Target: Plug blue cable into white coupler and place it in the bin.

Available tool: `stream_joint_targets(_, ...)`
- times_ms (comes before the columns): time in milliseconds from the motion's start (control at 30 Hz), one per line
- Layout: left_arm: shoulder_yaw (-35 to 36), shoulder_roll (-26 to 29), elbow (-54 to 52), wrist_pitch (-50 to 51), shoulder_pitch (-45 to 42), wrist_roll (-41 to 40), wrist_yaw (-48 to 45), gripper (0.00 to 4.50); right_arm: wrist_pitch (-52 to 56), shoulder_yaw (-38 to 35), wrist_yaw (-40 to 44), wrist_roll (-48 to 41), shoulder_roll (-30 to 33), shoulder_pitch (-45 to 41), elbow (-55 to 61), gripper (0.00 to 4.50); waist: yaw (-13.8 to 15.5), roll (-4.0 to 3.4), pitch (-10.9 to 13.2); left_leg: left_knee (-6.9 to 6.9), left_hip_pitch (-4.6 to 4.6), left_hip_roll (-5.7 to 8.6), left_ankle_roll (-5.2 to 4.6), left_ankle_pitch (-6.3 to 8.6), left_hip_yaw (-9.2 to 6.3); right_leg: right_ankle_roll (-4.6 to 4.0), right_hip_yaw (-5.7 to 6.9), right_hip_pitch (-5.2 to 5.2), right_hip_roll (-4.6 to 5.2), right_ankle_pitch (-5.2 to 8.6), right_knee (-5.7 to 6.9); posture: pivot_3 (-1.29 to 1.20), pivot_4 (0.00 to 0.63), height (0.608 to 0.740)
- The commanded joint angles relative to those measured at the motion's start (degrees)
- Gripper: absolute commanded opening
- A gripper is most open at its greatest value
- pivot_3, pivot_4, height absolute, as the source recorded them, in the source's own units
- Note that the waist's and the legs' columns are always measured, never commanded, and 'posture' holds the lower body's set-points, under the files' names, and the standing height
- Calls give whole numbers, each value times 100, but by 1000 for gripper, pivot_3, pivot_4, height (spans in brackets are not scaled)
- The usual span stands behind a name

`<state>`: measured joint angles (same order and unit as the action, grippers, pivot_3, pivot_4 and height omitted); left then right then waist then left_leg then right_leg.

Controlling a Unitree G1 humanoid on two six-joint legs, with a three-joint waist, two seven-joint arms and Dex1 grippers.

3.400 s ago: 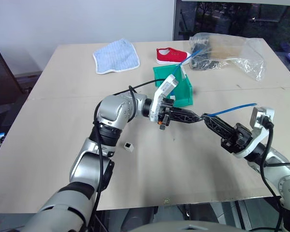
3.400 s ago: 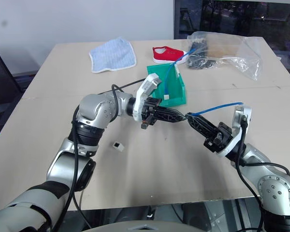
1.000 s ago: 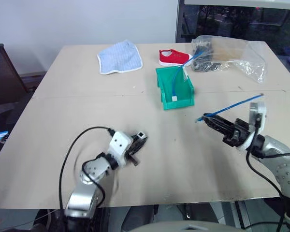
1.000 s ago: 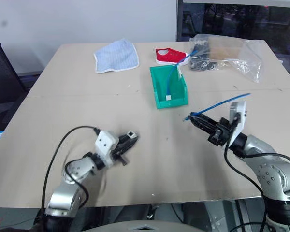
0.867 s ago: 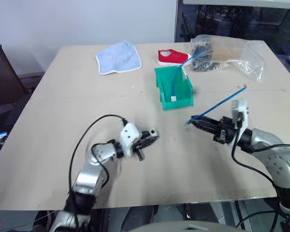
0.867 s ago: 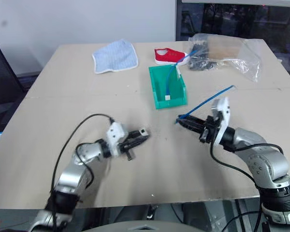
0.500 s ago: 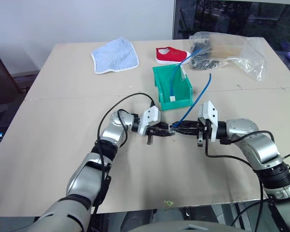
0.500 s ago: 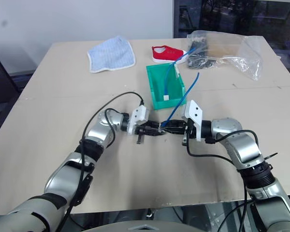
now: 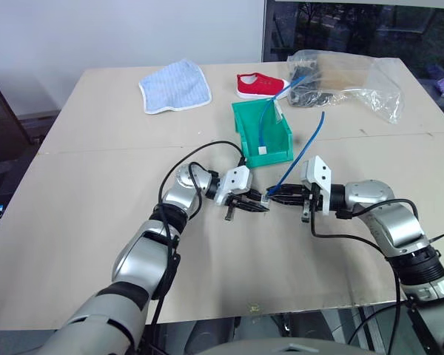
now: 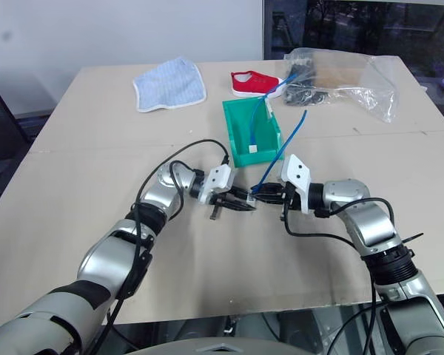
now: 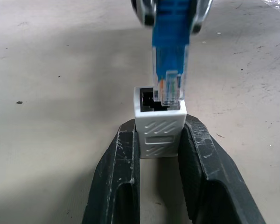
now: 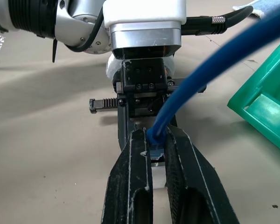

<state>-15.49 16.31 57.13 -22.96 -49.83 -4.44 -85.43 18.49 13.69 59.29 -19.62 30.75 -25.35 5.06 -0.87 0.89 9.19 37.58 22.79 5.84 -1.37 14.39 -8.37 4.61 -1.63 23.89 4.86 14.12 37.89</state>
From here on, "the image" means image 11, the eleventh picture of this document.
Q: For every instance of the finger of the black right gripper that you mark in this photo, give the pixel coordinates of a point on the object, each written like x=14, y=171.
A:
x=200, y=16
x=144, y=11

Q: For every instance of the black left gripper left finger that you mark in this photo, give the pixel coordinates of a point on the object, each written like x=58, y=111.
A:
x=112, y=179

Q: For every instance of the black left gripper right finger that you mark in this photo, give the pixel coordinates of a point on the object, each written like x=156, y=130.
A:
x=214, y=177

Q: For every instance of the white ethernet coupler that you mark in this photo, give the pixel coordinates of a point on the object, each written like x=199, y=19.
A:
x=159, y=130

